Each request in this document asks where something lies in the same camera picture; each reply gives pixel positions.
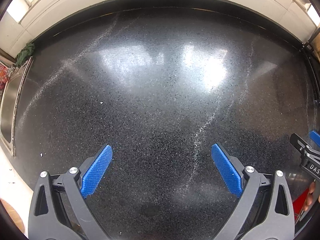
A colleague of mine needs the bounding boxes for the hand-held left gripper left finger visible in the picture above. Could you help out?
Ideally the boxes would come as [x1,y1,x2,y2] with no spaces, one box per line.
[28,144,113,240]

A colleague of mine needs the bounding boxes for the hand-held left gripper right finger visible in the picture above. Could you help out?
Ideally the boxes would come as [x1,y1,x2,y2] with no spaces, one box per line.
[211,143,295,240]

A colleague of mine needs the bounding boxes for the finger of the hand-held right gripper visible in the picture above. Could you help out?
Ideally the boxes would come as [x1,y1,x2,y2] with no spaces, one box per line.
[290,133,320,157]
[309,130,320,148]

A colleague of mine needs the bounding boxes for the person's right hand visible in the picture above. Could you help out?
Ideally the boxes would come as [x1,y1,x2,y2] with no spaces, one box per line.
[303,181,316,212]

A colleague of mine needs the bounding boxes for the red cabinet door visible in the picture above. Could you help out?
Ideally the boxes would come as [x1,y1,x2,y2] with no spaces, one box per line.
[292,187,313,220]

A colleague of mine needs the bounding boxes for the stainless steel sink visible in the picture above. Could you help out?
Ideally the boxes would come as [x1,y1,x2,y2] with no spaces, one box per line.
[0,56,34,155]

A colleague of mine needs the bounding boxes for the dark green cloth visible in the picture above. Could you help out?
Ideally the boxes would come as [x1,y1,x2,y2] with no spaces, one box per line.
[15,42,35,67]

